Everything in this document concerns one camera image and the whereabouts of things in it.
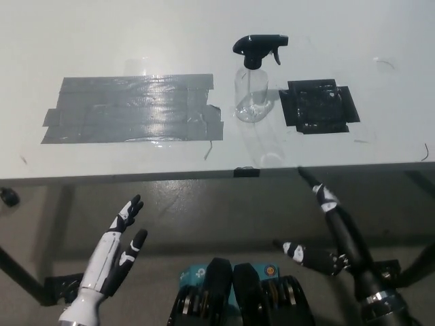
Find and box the black diagonal table leg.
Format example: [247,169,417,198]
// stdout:
[396,237,435,290]
[0,244,55,306]

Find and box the black spray trigger lid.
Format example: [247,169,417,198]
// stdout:
[232,33,290,71]

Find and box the black round table foot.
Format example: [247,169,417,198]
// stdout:
[0,186,18,206]

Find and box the teal box top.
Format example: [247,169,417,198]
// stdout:
[178,262,280,306]

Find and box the clear plastic bottle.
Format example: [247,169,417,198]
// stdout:
[233,64,275,123]

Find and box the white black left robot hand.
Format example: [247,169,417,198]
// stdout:
[57,194,149,324]

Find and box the black ribbed robot body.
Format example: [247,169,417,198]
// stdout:
[166,257,317,326]

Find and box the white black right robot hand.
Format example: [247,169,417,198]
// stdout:
[273,166,404,306]

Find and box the grey duct tape patch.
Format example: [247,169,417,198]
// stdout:
[40,73,225,145]

